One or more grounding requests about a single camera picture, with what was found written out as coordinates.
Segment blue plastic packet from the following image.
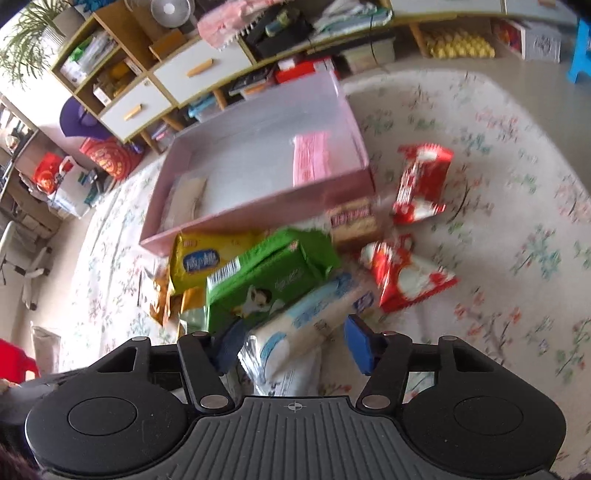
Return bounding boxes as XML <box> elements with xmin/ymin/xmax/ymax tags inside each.
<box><xmin>187</xmin><ymin>95</ymin><xmax>227</xmax><ymax>123</ymax></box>

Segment red white shopping bag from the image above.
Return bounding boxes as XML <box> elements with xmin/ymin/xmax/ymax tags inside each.
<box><xmin>32</xmin><ymin>154</ymin><xmax>93</xmax><ymax>217</ymax></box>

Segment white desk fan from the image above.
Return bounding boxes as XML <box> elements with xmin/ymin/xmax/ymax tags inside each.
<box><xmin>150</xmin><ymin>0</ymin><xmax>195</xmax><ymax>28</ymax></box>

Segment pink snack packet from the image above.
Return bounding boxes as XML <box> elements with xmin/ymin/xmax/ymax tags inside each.
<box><xmin>292</xmin><ymin>130</ymin><xmax>334</xmax><ymax>188</ymax></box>

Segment yellow foam egg tray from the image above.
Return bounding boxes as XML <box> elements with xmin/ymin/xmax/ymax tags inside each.
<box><xmin>422</xmin><ymin>30</ymin><xmax>496</xmax><ymax>60</ymax></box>

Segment blue plastic stool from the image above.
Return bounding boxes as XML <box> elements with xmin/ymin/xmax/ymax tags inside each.
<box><xmin>567</xmin><ymin>18</ymin><xmax>591</xmax><ymax>84</ymax></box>

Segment white blue snack packet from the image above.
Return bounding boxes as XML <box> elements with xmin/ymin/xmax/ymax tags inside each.
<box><xmin>238</xmin><ymin>272</ymin><xmax>379</xmax><ymax>398</ymax></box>

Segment black box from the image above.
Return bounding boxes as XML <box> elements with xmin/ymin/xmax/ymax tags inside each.
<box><xmin>242</xmin><ymin>9</ymin><xmax>315</xmax><ymax>58</ymax></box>

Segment clear brown biscuit packet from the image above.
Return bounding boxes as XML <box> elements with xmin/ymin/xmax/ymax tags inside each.
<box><xmin>328</xmin><ymin>198</ymin><xmax>382</xmax><ymax>252</ymax></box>

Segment red plastic stool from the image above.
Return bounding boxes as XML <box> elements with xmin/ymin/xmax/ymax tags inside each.
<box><xmin>0</xmin><ymin>339</ymin><xmax>40</xmax><ymax>384</ymax></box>

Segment red gold gift bag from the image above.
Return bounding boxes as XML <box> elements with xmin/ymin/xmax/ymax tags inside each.
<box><xmin>81</xmin><ymin>136</ymin><xmax>144</xmax><ymax>183</ymax></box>

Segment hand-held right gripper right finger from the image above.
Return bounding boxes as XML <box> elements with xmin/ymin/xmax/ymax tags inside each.
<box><xmin>344</xmin><ymin>314</ymin><xmax>506</xmax><ymax>411</ymax></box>

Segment green potted plant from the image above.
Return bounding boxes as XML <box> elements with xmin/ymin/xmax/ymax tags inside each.
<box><xmin>0</xmin><ymin>0</ymin><xmax>88</xmax><ymax>88</ymax></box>

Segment clear orange cracker packet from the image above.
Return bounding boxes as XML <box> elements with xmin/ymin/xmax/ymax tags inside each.
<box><xmin>159</xmin><ymin>176</ymin><xmax>208</xmax><ymax>232</ymax></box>

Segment pink fringed cloth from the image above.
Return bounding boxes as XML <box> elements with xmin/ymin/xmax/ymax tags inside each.
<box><xmin>198</xmin><ymin>0</ymin><xmax>287</xmax><ymax>49</ymax></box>

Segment white office chair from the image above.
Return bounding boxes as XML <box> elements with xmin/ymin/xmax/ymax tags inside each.
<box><xmin>0</xmin><ymin>220</ymin><xmax>54</xmax><ymax>310</ymax></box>

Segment silver snack packet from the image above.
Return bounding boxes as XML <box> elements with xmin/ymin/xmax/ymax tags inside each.
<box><xmin>178</xmin><ymin>307</ymin><xmax>211</xmax><ymax>334</ymax></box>

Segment white printed box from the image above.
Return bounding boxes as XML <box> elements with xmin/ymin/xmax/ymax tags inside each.
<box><xmin>492</xmin><ymin>18</ymin><xmax>561</xmax><ymax>63</ymax></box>

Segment long wooden tv stand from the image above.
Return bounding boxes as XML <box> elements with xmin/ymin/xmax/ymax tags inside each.
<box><xmin>238</xmin><ymin>0</ymin><xmax>583</xmax><ymax>65</ymax></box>

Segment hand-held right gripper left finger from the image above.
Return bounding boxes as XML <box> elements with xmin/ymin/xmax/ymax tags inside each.
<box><xmin>88</xmin><ymin>319</ymin><xmax>247</xmax><ymax>412</ymax></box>

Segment gold snack packet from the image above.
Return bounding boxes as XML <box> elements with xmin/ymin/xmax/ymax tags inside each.
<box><xmin>150</xmin><ymin>272</ymin><xmax>208</xmax><ymax>326</ymax></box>

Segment green snack packet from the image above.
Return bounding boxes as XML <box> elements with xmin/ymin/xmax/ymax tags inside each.
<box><xmin>205</xmin><ymin>228</ymin><xmax>342</xmax><ymax>333</ymax></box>

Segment yellow biscuit packet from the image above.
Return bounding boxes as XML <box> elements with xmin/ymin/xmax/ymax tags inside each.
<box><xmin>168</xmin><ymin>230</ymin><xmax>269</xmax><ymax>296</ymax></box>

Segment wooden cabinet white drawers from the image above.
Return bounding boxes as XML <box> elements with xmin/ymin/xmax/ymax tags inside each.
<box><xmin>50</xmin><ymin>11</ymin><xmax>259</xmax><ymax>155</ymax></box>

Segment red white snack packet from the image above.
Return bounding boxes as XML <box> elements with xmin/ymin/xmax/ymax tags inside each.
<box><xmin>392</xmin><ymin>143</ymin><xmax>454</xmax><ymax>225</ymax></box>
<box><xmin>360</xmin><ymin>234</ymin><xmax>460</xmax><ymax>313</ymax></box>

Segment cluttered wooden desk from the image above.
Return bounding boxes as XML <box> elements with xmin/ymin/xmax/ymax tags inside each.
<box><xmin>0</xmin><ymin>92</ymin><xmax>61</xmax><ymax>222</ymax></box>

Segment pink cardboard box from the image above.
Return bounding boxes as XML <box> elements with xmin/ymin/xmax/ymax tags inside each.
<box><xmin>139</xmin><ymin>69</ymin><xmax>376</xmax><ymax>257</ymax></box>

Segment purple hat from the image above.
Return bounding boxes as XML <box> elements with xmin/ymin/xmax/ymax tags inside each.
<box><xmin>59</xmin><ymin>97</ymin><xmax>109</xmax><ymax>139</ymax></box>

